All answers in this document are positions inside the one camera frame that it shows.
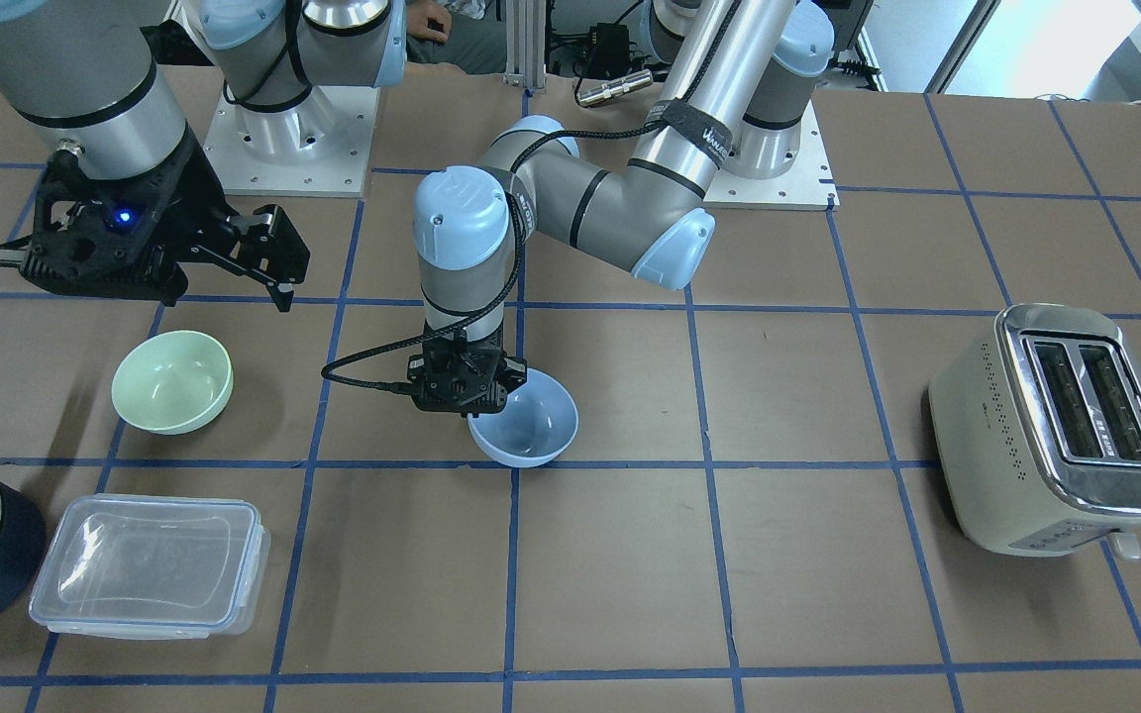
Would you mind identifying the black power adapter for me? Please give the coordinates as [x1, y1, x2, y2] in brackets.
[582, 23, 631, 78]

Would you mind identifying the green bowl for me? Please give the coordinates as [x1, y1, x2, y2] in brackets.
[110, 330, 234, 435]

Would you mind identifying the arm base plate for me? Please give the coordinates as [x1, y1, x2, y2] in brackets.
[203, 86, 381, 198]
[703, 103, 841, 211]

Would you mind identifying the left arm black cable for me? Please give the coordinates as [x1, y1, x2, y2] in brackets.
[321, 0, 745, 397]

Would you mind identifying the silver metal cylinder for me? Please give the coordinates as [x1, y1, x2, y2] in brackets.
[574, 68, 654, 108]

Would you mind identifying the person hand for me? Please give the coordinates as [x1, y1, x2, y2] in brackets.
[406, 0, 453, 44]

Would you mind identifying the aluminium frame post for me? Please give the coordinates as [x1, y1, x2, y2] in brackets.
[502, 0, 548, 96]

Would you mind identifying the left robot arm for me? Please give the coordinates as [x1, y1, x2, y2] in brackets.
[393, 1, 836, 415]

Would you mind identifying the blue bowl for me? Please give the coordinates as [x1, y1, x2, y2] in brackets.
[467, 368, 578, 468]

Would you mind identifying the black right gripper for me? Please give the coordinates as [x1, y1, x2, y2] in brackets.
[21, 128, 311, 313]

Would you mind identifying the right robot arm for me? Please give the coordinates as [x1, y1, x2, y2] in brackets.
[0, 1, 407, 311]

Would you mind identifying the clear plastic lidded container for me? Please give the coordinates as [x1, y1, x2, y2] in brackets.
[29, 493, 272, 641]

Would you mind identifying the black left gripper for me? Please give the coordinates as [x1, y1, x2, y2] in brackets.
[407, 331, 527, 415]

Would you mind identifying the cream toaster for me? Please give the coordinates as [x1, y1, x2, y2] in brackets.
[926, 303, 1141, 562]

